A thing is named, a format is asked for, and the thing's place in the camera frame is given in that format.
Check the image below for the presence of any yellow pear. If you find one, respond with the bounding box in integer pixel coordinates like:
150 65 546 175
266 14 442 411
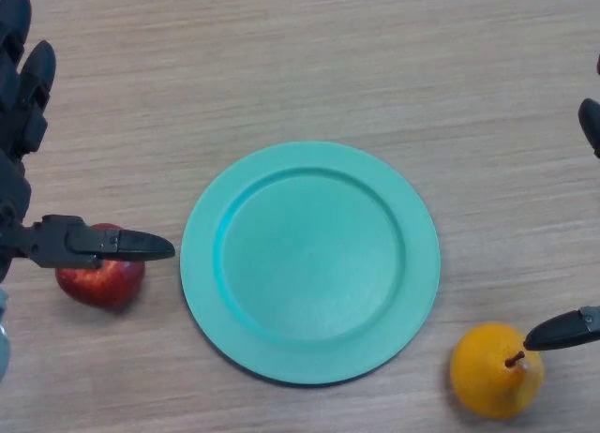
449 322 546 420

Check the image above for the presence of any red apple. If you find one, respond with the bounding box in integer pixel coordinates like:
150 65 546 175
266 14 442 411
54 223 146 312

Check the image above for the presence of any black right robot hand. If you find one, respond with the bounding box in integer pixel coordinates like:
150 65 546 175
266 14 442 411
522 52 600 352

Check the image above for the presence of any green round plate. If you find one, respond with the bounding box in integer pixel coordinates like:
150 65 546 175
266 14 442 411
179 140 442 387

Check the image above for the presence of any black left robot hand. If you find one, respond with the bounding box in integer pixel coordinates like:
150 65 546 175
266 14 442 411
0 0 176 284

